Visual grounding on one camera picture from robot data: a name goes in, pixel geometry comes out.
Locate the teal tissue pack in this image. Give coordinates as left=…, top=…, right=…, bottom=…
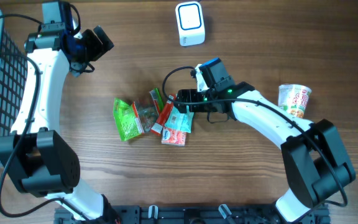
left=165, top=107, right=194, bottom=133

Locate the clear candy bag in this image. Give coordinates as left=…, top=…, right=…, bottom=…
left=132, top=88, right=164, bottom=134

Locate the red stick packet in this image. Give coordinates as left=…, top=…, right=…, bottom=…
left=150, top=95, right=176, bottom=136

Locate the green snack bag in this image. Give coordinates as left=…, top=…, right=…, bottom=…
left=112, top=98, right=144, bottom=141

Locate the instant noodle cup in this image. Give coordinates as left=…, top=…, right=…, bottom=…
left=278, top=84, right=312, bottom=118

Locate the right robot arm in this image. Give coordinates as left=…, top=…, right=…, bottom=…
left=173, top=58, right=356, bottom=223

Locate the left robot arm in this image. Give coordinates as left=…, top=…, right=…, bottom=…
left=0, top=1, right=121, bottom=223

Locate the white barcode scanner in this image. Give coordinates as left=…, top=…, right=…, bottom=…
left=175, top=1, right=206, bottom=47

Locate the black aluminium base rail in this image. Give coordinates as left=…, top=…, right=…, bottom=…
left=53, top=204, right=331, bottom=224

